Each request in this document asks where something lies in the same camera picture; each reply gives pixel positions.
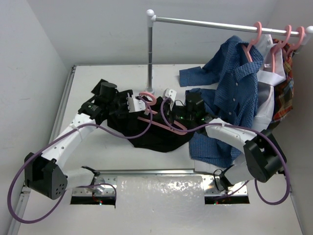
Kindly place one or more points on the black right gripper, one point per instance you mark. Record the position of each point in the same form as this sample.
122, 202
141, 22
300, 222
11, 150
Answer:
171, 111

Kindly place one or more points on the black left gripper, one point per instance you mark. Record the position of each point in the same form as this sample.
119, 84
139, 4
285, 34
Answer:
124, 101

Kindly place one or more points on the pink hanger holding white shirt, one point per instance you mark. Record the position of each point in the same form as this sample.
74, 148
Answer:
152, 100

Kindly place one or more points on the black shirt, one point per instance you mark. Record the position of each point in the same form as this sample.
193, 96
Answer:
154, 138

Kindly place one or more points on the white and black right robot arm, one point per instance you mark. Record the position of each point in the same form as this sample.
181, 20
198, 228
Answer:
262, 155

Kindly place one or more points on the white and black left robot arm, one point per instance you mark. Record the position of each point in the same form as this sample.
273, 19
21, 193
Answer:
45, 173

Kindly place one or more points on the blue checkered shirt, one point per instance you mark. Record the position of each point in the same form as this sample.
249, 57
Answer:
229, 87

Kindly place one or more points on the pink hanger holding blue shirt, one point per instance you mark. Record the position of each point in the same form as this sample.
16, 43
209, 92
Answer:
252, 42

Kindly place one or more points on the white shirt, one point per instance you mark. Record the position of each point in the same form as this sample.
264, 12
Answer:
266, 82

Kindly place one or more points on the red plaid shirt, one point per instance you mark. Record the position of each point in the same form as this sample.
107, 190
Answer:
284, 90

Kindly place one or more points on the white front cover board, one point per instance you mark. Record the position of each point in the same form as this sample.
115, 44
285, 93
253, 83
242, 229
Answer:
167, 206

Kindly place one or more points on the silver and white clothes rack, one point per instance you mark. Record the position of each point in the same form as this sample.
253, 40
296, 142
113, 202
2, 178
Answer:
302, 34

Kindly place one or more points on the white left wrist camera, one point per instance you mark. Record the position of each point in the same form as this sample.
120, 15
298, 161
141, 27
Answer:
135, 105

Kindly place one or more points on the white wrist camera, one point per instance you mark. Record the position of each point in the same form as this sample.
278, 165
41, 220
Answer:
171, 94
135, 105

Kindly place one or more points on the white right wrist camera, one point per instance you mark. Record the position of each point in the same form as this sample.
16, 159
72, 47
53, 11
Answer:
171, 94

